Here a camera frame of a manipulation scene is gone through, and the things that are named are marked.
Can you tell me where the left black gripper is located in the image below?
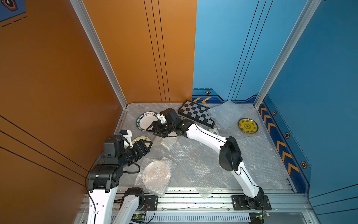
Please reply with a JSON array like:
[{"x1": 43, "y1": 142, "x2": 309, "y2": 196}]
[{"x1": 118, "y1": 138, "x2": 152, "y2": 167}]

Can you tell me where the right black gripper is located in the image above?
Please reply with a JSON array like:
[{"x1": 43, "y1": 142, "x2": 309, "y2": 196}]
[{"x1": 145, "y1": 119, "x2": 176, "y2": 137}]

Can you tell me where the cream dinner plate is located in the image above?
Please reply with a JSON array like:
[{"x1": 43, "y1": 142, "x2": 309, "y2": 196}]
[{"x1": 132, "y1": 136, "x2": 152, "y2": 145}]

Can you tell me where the bubble white blue plate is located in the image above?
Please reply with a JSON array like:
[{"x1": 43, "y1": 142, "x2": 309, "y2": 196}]
[{"x1": 136, "y1": 111, "x2": 158, "y2": 132}]

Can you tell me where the bubble pink plate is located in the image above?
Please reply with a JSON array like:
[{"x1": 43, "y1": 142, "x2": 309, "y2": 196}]
[{"x1": 134, "y1": 157, "x2": 177, "y2": 197}]

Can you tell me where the bubble wrap of green plate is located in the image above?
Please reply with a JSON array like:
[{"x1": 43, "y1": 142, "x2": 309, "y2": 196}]
[{"x1": 208, "y1": 101, "x2": 247, "y2": 128}]

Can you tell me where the yellow dinner plate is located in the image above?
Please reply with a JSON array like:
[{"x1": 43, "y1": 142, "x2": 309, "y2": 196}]
[{"x1": 238, "y1": 118, "x2": 259, "y2": 134}]

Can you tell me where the bubble wrap of yellow plate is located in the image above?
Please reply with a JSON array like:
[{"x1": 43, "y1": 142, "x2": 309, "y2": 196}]
[{"x1": 219, "y1": 123, "x2": 292, "y2": 190}]

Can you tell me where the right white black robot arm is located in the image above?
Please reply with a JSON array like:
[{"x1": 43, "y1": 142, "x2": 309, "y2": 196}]
[{"x1": 146, "y1": 108, "x2": 265, "y2": 210}]

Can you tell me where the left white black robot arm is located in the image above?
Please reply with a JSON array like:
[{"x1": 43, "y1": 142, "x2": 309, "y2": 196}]
[{"x1": 86, "y1": 133, "x2": 153, "y2": 224}]

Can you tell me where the black white checkerboard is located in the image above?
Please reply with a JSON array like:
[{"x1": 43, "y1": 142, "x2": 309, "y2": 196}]
[{"x1": 178, "y1": 100, "x2": 215, "y2": 128}]

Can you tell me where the left green circuit board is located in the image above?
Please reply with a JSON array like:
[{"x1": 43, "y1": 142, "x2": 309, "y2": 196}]
[{"x1": 130, "y1": 213, "x2": 146, "y2": 224}]

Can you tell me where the green circuit board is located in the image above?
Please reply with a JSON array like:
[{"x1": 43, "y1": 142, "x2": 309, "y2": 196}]
[
  {"x1": 130, "y1": 213, "x2": 146, "y2": 224},
  {"x1": 249, "y1": 212, "x2": 270, "y2": 224}
]

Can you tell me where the right green circuit board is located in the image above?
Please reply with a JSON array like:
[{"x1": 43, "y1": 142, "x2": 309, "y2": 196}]
[{"x1": 249, "y1": 212, "x2": 270, "y2": 224}]

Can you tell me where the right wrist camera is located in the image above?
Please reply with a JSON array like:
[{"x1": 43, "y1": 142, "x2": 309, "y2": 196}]
[{"x1": 156, "y1": 113, "x2": 167, "y2": 124}]

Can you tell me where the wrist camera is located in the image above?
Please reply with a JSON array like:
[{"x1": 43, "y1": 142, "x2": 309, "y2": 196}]
[
  {"x1": 118, "y1": 129, "x2": 133, "y2": 149},
  {"x1": 156, "y1": 113, "x2": 167, "y2": 124}
]

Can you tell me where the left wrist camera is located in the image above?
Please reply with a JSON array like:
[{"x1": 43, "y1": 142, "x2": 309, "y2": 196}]
[{"x1": 118, "y1": 129, "x2": 133, "y2": 149}]

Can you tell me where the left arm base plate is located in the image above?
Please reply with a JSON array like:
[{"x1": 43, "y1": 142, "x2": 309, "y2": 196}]
[{"x1": 119, "y1": 195, "x2": 159, "y2": 211}]

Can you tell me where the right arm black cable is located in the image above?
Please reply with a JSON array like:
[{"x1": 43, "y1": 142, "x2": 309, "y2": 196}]
[{"x1": 192, "y1": 123, "x2": 261, "y2": 191}]

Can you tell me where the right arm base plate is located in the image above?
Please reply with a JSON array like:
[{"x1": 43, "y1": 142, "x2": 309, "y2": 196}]
[{"x1": 231, "y1": 195, "x2": 272, "y2": 211}]

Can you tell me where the white vented cable duct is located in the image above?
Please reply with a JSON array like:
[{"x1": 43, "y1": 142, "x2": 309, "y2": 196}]
[{"x1": 125, "y1": 213, "x2": 250, "y2": 224}]

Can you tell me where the left aluminium corner post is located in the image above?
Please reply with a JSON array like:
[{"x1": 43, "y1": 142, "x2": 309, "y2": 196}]
[{"x1": 70, "y1": 0, "x2": 128, "y2": 109}]

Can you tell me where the aluminium corner post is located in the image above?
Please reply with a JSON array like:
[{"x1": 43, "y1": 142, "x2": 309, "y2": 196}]
[
  {"x1": 253, "y1": 0, "x2": 321, "y2": 110},
  {"x1": 70, "y1": 0, "x2": 128, "y2": 109}
]

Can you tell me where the aluminium front rail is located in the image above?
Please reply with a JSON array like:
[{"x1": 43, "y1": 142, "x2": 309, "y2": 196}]
[{"x1": 76, "y1": 188, "x2": 312, "y2": 215}]

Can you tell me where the right aluminium corner post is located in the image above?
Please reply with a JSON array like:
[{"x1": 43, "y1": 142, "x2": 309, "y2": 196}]
[{"x1": 253, "y1": 0, "x2": 321, "y2": 110}]

